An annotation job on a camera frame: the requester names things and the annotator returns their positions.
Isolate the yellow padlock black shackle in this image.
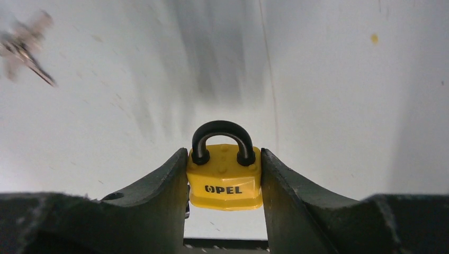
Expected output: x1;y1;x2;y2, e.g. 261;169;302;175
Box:
186;120;263;211

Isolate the silver key bunch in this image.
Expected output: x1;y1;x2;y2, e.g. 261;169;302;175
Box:
1;10;57;87

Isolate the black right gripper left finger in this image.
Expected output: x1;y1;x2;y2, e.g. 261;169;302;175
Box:
1;148;187;253

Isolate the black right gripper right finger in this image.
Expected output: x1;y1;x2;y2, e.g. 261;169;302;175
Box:
262;149;448;253

